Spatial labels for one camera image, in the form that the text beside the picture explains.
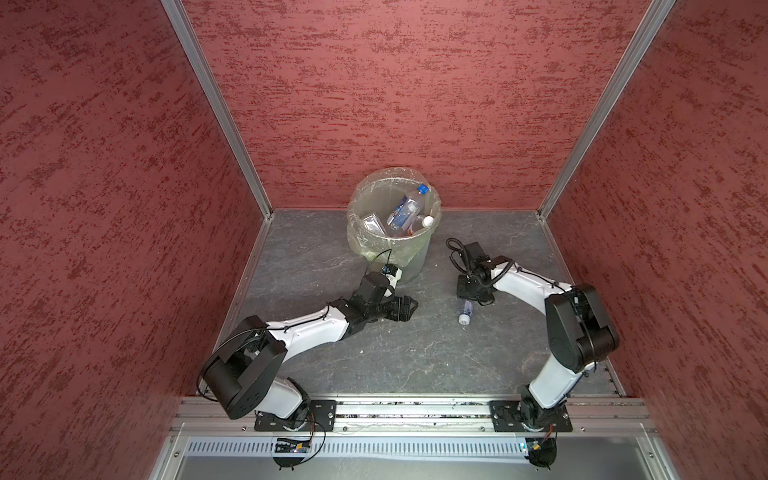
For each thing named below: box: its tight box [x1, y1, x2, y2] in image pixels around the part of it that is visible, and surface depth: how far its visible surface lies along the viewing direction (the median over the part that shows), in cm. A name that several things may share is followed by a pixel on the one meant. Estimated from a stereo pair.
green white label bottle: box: [362, 213, 386, 236], surface depth 87 cm
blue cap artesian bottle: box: [386, 195, 421, 231], surface depth 96 cm
